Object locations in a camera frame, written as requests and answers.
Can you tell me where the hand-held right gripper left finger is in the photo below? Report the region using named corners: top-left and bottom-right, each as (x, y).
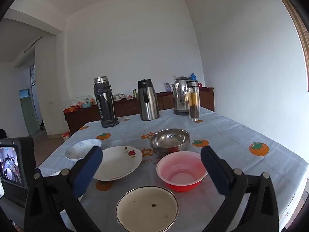
top-left (24, 146), bottom-right (104, 232)

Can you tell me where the dark wooden sideboard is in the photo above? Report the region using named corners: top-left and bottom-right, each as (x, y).
top-left (63, 86), bottom-right (215, 134)

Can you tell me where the blue patterned white plate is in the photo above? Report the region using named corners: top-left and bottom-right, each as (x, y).
top-left (65, 139), bottom-right (102, 162)

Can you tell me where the fluorescent tube light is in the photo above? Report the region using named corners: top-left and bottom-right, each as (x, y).
top-left (24, 36), bottom-right (42, 53)

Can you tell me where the black and steel thermos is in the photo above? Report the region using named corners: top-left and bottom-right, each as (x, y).
top-left (94, 76), bottom-right (119, 128)

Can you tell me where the mesh food cover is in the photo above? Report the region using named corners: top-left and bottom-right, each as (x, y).
top-left (67, 94), bottom-right (95, 109)

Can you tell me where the stainless electric kettle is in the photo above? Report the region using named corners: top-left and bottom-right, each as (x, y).
top-left (171, 76), bottom-right (194, 116)

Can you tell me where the cream enamel plate dark rim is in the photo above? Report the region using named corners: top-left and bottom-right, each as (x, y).
top-left (116, 186), bottom-right (179, 232)

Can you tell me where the stainless steel bowl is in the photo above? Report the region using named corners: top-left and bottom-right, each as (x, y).
top-left (149, 129), bottom-right (191, 156)

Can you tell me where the steel carafe with black handle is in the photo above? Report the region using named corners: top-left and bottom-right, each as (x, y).
top-left (138, 79), bottom-right (160, 121)

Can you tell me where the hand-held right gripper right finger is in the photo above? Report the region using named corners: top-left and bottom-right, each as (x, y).
top-left (200, 146), bottom-right (286, 232)

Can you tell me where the light blue printed tablecloth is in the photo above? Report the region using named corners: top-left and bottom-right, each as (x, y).
top-left (36, 106), bottom-right (309, 232)

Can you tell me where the glass tea bottle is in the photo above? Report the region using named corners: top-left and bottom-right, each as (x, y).
top-left (186, 80), bottom-right (201, 122)

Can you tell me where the red plastic bowl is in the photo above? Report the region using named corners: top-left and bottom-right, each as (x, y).
top-left (156, 151), bottom-right (208, 192)

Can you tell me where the green door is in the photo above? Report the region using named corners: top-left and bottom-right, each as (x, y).
top-left (19, 89), bottom-right (39, 136)

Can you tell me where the white plate with red flower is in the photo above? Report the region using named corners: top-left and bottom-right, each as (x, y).
top-left (93, 146), bottom-right (143, 182)

